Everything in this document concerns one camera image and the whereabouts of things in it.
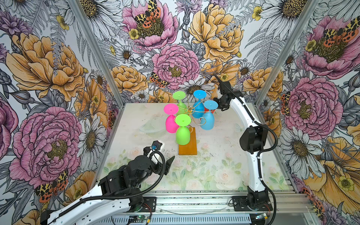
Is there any left aluminium corner post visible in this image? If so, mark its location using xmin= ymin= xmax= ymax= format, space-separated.
xmin=69 ymin=1 xmax=126 ymax=110

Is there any aluminium corner post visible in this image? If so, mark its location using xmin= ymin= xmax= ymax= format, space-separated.
xmin=69 ymin=1 xmax=126 ymax=110
xmin=254 ymin=0 xmax=319 ymax=107

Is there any wooden rack base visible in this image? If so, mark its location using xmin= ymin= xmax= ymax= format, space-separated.
xmin=179 ymin=127 xmax=197 ymax=156

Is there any back blue wine glass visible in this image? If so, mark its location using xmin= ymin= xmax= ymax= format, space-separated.
xmin=192 ymin=90 xmax=207 ymax=119

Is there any green circuit board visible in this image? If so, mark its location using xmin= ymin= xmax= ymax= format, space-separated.
xmin=127 ymin=215 xmax=152 ymax=225

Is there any red wine glass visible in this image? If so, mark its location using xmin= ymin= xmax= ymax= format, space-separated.
xmin=205 ymin=106 xmax=216 ymax=113

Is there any right aluminium corner post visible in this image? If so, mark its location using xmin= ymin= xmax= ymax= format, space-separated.
xmin=254 ymin=0 xmax=319 ymax=107

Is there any pink wine glass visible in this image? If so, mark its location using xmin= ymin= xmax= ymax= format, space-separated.
xmin=164 ymin=104 xmax=179 ymax=134

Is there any front green wine glass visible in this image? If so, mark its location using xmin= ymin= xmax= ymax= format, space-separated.
xmin=175 ymin=114 xmax=191 ymax=145

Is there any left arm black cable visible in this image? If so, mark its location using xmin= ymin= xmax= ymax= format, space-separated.
xmin=56 ymin=150 xmax=167 ymax=214

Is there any back green wine glass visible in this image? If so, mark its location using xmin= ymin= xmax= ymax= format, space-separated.
xmin=172 ymin=91 xmax=187 ymax=115

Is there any light blue wine glass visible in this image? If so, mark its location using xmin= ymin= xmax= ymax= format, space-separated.
xmin=200 ymin=100 xmax=218 ymax=130

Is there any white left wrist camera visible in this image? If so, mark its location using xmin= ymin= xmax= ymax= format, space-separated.
xmin=150 ymin=141 xmax=164 ymax=152

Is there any green wine glass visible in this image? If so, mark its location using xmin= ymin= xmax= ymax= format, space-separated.
xmin=172 ymin=91 xmax=187 ymax=115
xmin=175 ymin=114 xmax=191 ymax=145

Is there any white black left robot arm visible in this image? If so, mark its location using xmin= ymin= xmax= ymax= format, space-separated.
xmin=40 ymin=142 xmax=175 ymax=225

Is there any gold wire glass rack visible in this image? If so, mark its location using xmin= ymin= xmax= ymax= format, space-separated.
xmin=185 ymin=100 xmax=205 ymax=128

